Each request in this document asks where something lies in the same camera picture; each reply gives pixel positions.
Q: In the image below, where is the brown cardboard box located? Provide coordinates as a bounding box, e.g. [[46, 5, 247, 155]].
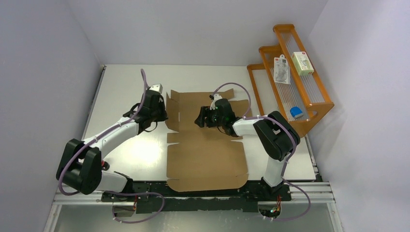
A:
[[165, 90, 249, 192]]

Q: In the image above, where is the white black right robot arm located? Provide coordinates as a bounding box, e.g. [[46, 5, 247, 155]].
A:
[[194, 98, 301, 200]]

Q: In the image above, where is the orange wooden tiered rack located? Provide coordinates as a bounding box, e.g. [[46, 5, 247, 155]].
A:
[[247, 24, 334, 137]]

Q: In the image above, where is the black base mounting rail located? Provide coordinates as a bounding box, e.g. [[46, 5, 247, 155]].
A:
[[101, 180, 292, 214]]

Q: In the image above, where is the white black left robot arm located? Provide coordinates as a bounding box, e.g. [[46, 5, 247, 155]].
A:
[[56, 84, 168, 201]]

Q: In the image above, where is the blue small object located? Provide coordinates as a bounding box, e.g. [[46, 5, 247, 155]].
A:
[[290, 106, 305, 119]]

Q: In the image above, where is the white green product box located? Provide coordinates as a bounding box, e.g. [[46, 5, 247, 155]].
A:
[[291, 51, 314, 76]]

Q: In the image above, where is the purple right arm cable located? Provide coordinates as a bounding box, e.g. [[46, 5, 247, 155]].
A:
[[209, 82, 311, 222]]

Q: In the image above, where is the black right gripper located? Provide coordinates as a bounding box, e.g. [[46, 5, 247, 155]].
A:
[[194, 106, 225, 128]]

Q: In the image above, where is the red emergency stop button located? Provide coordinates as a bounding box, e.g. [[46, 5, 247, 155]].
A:
[[101, 160, 110, 171]]

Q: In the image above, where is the clear packaged cable bag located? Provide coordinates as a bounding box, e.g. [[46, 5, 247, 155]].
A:
[[273, 54, 290, 85]]

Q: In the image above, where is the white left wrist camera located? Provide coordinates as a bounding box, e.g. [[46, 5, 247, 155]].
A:
[[149, 84, 163, 94]]

